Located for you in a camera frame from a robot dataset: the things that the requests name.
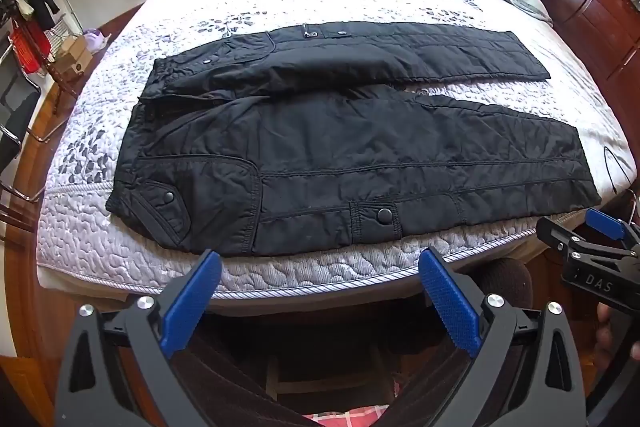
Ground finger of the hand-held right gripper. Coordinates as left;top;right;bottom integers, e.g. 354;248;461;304
585;207;640;253
536;215;637;259

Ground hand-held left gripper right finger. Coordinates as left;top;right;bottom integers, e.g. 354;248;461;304
419;247;586;427

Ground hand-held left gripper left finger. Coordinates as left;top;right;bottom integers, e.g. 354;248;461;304
54;249;223;427

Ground black quilted pants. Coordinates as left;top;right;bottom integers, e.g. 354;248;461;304
105;21;602;258

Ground person's right hand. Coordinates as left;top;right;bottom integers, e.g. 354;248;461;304
595;301;640;364

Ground dark brown fuzzy object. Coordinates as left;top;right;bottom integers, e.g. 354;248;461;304
470;257;534;309

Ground red plaid cloth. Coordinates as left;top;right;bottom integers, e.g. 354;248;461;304
299;408;417;427

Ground cardboard box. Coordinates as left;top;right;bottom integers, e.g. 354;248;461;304
51;34;96;82

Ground red crate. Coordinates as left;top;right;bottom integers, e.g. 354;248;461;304
7;21;53;76

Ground quilted grey patterned mattress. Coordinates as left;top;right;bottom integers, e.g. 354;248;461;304
36;0;638;303

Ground black cable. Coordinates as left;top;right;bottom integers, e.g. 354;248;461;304
602;146;630;196

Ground chrome frame black chair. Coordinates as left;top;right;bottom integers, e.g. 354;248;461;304
0;39;48;205

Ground white wire rack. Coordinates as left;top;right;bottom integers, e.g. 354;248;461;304
44;13;85;54

